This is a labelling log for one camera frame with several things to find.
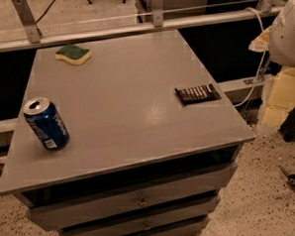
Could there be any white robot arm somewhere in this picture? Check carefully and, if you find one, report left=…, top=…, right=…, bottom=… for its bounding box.
left=248, top=0, right=295, bottom=67

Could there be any black RXBAR chocolate bar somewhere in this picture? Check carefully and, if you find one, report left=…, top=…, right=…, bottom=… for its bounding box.
left=175, top=84, right=220, bottom=105

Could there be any grey drawer cabinet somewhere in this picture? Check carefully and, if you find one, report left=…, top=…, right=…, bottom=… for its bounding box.
left=0, top=25, right=261, bottom=236

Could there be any green and yellow sponge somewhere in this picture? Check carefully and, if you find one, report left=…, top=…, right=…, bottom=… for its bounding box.
left=54, top=45, right=92, bottom=66

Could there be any blue Pepsi soda can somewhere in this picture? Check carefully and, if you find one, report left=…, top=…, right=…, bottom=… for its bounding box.
left=23, top=97, right=69, bottom=150

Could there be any bottom grey drawer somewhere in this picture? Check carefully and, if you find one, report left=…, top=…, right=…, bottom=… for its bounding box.
left=123, top=215, right=209, bottom=236

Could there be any grey drawer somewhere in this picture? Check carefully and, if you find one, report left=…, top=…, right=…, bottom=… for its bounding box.
left=123, top=215, right=209, bottom=236
left=55, top=194, right=223, bottom=236
left=27, top=162, right=238, bottom=231

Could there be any middle grey drawer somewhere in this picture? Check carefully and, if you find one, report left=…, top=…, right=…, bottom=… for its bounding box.
left=55, top=194, right=223, bottom=236

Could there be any top grey drawer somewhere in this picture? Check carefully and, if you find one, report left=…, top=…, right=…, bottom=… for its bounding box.
left=27, top=162, right=238, bottom=231

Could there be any yellow foam padding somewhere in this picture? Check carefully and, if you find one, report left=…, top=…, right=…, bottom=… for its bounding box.
left=261, top=66, right=295, bottom=128

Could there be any black caster wheel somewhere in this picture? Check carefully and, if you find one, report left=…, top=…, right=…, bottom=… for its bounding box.
left=287, top=174, right=295, bottom=187

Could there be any metal railing frame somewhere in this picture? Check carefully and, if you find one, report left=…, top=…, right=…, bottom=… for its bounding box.
left=0, top=0, right=287, bottom=53

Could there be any white cable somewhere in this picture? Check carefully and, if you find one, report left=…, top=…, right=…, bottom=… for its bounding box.
left=228, top=6, right=273, bottom=108

